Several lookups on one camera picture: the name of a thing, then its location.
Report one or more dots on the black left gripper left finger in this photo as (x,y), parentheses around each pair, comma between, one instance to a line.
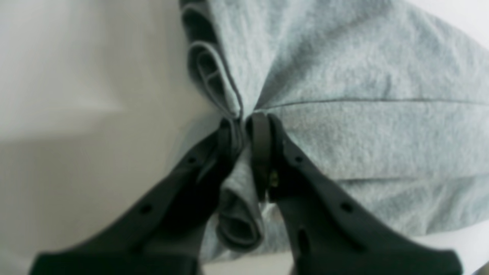
(162,233)

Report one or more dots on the grey T-shirt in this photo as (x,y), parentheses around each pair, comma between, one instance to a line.
(385,99)

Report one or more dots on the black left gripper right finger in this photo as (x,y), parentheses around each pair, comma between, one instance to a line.
(329,232)

